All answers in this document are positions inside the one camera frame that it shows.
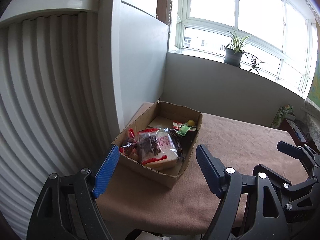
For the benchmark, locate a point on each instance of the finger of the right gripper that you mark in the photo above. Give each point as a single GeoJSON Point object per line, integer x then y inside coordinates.
{"type": "Point", "coordinates": [289, 150]}
{"type": "Point", "coordinates": [275, 178]}

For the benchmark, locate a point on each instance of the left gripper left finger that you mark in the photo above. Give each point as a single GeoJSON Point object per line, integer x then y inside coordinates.
{"type": "Point", "coordinates": [102, 172]}

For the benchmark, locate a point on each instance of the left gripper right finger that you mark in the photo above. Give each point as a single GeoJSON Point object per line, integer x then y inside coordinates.
{"type": "Point", "coordinates": [212, 169]}

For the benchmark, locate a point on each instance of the red candy bag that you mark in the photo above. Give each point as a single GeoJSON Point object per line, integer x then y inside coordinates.
{"type": "Point", "coordinates": [129, 146]}

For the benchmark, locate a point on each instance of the green snack packet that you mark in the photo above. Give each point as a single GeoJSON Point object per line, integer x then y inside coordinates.
{"type": "Point", "coordinates": [183, 130]}

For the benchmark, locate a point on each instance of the yellow jelly cup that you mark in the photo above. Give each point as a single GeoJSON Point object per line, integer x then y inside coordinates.
{"type": "Point", "coordinates": [191, 123]}

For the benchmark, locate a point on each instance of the dark dried fruit bag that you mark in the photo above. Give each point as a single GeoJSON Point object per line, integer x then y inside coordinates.
{"type": "Point", "coordinates": [149, 149]}

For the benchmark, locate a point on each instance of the large red snack bag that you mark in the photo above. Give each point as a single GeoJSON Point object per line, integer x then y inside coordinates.
{"type": "Point", "coordinates": [177, 125]}

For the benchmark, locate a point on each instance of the purple chocolate bar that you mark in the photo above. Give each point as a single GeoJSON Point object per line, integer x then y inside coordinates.
{"type": "Point", "coordinates": [176, 141]}

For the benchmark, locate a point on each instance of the dark wooden side cabinet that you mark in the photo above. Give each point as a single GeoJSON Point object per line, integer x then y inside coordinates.
{"type": "Point", "coordinates": [299, 133]}

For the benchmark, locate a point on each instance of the white lace cloth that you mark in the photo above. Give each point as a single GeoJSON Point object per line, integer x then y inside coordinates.
{"type": "Point", "coordinates": [314, 129]}

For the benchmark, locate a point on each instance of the pink tablecloth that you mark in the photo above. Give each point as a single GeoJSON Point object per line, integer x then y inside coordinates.
{"type": "Point", "coordinates": [189, 207]}

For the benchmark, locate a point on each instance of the green carton box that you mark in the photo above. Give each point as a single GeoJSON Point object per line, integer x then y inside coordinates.
{"type": "Point", "coordinates": [280, 115]}

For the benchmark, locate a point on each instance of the white bread package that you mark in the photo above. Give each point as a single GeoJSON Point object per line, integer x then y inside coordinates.
{"type": "Point", "coordinates": [168, 147]}

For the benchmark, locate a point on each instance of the cardboard box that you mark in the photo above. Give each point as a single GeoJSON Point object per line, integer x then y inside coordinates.
{"type": "Point", "coordinates": [161, 115]}

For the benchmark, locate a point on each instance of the small trailing plant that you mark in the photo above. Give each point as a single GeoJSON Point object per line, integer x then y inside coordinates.
{"type": "Point", "coordinates": [255, 62]}

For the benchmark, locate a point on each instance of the potted spider plant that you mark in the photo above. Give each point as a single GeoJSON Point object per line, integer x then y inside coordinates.
{"type": "Point", "coordinates": [234, 50]}

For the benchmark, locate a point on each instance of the white cabinet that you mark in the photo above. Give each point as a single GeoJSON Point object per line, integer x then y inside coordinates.
{"type": "Point", "coordinates": [143, 42]}

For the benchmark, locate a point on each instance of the landscape wall painting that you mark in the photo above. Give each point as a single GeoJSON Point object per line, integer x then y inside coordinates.
{"type": "Point", "coordinates": [311, 82]}

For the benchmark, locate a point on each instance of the window frame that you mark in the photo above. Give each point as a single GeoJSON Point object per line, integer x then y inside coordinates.
{"type": "Point", "coordinates": [279, 34]}

